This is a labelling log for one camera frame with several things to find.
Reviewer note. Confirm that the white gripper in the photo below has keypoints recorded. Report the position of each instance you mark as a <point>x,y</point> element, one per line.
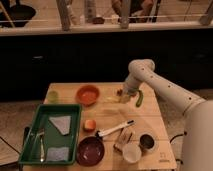
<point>130,87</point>

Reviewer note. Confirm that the yellow banana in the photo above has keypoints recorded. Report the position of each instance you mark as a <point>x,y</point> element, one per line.
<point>112,99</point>

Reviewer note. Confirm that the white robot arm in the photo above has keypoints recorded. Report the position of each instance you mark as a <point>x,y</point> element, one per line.
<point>197,147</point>

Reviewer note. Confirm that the red orange bowl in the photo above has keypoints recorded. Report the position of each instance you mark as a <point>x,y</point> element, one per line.
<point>87,95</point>

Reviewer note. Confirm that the dark maroon bowl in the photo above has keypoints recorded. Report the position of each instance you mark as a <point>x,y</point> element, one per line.
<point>90,151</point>

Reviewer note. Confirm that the brown grape bunch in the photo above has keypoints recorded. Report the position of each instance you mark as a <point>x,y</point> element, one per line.
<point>119,92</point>

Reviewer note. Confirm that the green cucumber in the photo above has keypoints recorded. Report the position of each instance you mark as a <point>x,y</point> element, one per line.
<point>140,98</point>

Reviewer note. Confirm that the striped cloth bundle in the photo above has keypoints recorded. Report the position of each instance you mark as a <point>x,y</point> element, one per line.
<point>123,138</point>

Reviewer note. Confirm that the orange fruit toy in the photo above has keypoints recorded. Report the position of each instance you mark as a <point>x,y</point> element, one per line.
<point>89,125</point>

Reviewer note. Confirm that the dark metal can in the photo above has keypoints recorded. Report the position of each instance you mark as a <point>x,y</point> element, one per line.
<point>146,142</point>

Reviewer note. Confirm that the white cup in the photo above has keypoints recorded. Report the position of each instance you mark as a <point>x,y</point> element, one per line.
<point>131,153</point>

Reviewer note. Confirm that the grey cloth upper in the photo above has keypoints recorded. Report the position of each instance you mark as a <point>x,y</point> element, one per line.
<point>62,123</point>

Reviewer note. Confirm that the grey cloth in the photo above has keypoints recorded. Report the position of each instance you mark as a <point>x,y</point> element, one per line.
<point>57,154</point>
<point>62,123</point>

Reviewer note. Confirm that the green cup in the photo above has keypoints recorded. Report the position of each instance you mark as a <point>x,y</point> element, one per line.
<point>52,97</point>

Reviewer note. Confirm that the grey cloth lower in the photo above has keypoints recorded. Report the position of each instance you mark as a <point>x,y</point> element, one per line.
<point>57,154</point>

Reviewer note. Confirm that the green plastic tray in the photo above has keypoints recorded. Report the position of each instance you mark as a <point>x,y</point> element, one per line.
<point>30,154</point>

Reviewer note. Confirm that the metal utensil in tray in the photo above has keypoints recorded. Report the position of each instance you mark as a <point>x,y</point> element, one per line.
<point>42,151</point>

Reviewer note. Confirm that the white handled brush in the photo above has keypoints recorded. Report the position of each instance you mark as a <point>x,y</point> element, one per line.
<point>101,134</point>

